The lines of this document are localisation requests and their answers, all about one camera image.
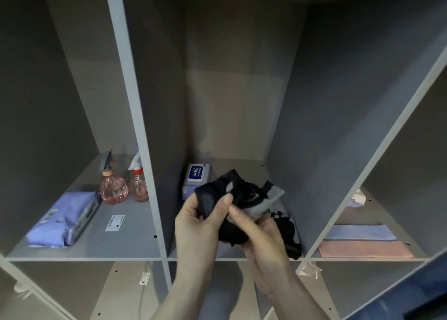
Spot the person's right hand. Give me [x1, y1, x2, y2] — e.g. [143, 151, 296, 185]
[228, 206, 298, 297]

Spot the person's left hand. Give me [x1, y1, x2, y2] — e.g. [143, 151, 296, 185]
[174, 192, 235, 291]

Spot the pink spray bottle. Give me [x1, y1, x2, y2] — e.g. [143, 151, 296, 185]
[99, 148, 129, 205]
[128, 145, 150, 202]

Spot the pink resistance band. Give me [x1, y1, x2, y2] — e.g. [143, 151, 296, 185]
[318, 240, 414, 260]

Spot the light blue cloth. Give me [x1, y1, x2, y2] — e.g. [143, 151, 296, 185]
[324, 224, 398, 242]

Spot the grey cubby shelf unit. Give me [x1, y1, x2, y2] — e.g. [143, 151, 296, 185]
[0, 0, 447, 320]

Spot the crumpled clear plastic bag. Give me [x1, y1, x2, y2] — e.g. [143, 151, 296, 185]
[297, 260, 322, 279]

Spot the white paper label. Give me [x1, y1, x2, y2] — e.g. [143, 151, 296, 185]
[105, 214, 125, 232]

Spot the black metal bar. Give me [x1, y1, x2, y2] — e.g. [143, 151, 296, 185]
[401, 300, 447, 320]

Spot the grey white sneaker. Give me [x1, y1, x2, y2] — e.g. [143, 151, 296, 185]
[13, 281, 32, 298]

